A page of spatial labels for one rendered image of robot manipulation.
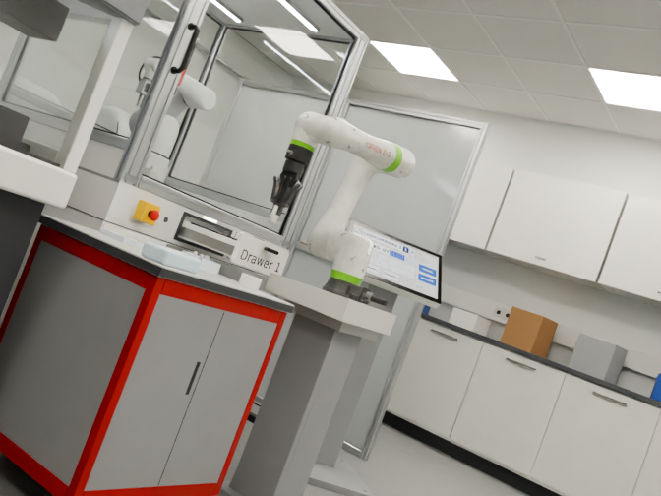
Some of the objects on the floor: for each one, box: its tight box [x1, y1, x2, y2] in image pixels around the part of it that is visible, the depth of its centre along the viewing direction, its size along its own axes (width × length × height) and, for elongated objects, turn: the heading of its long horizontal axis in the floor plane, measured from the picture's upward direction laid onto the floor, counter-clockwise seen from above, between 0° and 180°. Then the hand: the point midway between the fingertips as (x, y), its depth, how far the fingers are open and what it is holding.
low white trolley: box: [0, 214, 294, 496], centre depth 225 cm, size 58×62×76 cm
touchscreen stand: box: [307, 281, 398, 496], centre depth 344 cm, size 50×45×102 cm
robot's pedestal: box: [220, 298, 379, 496], centre depth 272 cm, size 30×30×76 cm
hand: (274, 215), depth 258 cm, fingers closed
